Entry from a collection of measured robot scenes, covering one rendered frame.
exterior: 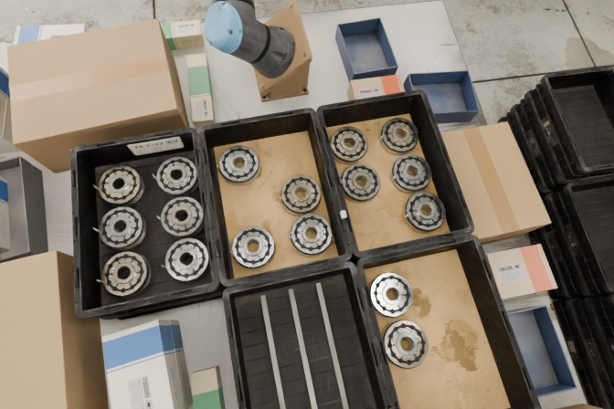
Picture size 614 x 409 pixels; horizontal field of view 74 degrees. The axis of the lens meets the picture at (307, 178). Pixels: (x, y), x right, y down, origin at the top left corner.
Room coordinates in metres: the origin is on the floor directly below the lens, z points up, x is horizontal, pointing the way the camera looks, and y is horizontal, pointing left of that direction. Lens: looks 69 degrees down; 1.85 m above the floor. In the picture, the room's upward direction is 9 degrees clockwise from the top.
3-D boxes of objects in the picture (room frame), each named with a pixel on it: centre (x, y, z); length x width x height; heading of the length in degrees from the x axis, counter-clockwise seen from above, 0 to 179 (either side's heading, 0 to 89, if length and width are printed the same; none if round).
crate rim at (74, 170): (0.20, 0.36, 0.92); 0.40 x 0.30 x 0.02; 21
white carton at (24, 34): (0.70, 0.84, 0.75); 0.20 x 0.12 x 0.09; 104
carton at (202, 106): (0.65, 0.37, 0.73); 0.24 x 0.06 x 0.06; 19
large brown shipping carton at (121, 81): (0.54, 0.61, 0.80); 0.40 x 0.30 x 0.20; 115
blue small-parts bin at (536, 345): (0.05, -0.63, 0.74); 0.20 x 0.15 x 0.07; 20
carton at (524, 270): (0.25, -0.61, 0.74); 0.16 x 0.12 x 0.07; 110
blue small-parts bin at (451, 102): (0.77, -0.38, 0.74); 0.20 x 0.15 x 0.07; 105
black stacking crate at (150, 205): (0.20, 0.36, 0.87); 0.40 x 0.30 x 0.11; 21
